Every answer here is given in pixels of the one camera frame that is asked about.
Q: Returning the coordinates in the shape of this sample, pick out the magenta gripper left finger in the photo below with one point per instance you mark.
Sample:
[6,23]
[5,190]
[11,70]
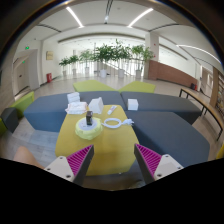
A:
[73,167]

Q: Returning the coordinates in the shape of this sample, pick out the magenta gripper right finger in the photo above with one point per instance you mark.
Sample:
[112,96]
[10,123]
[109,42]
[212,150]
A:
[154,166]

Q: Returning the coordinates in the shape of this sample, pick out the black charger plug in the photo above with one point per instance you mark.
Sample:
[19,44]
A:
[89,115]

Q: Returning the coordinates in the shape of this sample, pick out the grey sofa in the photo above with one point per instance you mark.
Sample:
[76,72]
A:
[47,113]
[168,133]
[164,103]

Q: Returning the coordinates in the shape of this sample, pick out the round yellow power strip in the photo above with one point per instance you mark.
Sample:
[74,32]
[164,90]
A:
[88,132]

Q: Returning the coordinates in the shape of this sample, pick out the yellow ottoman table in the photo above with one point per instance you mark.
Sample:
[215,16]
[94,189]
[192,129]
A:
[113,148]

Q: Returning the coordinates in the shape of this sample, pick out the person's knee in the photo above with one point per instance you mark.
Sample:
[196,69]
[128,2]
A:
[23,155]

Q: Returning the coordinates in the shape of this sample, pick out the folded white cloth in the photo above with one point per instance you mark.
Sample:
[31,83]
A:
[76,108]

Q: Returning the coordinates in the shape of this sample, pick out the white square box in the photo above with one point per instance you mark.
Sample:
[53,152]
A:
[133,104]

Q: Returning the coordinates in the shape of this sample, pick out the grey left sofa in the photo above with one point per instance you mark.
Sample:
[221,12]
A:
[47,113]

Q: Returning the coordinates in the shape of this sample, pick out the grey back right sofa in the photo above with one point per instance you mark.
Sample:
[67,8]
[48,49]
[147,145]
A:
[164,103]

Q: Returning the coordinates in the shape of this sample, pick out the white tissue box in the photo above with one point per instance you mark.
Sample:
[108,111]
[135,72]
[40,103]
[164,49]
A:
[96,105]

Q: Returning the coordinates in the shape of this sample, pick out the stacked white towel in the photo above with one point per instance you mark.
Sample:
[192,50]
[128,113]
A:
[73,97]

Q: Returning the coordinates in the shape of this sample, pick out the green back ottoman right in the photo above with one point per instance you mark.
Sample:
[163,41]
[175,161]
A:
[137,86]

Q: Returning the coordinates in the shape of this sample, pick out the green ottoman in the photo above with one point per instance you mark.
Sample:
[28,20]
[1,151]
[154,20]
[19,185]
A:
[137,86]
[91,85]

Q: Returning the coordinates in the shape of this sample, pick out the dark grey stool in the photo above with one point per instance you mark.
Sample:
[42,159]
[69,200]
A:
[10,119]

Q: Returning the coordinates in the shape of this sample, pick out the green seat far left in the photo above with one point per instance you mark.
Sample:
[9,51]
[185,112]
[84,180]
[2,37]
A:
[20,105]

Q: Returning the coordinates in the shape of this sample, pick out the green back ottoman left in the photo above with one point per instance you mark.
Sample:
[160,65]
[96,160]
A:
[91,85]

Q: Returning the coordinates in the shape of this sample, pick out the red fire extinguisher box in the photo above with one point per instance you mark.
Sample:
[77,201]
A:
[49,77]

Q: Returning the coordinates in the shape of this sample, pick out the potted plant far left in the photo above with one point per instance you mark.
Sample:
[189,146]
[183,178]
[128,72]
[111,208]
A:
[64,63]

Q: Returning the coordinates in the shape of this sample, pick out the potted plant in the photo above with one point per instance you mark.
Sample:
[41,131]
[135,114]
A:
[64,63]
[121,55]
[141,55]
[103,55]

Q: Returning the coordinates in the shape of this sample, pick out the potted plant right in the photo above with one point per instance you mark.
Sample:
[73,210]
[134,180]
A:
[141,55]

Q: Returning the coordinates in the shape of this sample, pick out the potted plant centre left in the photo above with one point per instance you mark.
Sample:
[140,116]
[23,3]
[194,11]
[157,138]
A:
[103,55]

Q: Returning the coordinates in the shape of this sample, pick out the wooden bench black frame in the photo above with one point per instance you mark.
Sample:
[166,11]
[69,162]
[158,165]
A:
[205,108]

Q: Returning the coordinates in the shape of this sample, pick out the yellow wall picture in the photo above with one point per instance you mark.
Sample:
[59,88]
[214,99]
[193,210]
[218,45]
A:
[49,55]

